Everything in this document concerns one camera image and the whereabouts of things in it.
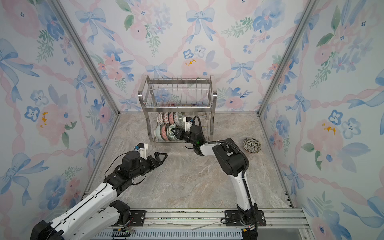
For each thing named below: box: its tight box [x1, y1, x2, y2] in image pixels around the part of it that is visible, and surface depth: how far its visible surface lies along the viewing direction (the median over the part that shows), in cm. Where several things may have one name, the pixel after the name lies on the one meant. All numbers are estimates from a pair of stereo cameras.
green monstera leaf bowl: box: [165, 123, 178, 141], surface depth 97 cm
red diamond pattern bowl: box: [162, 111, 169, 125], surface depth 103 cm
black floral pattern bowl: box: [167, 112, 175, 125], surface depth 103 cm
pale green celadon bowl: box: [154, 123, 165, 142], surface depth 97 cm
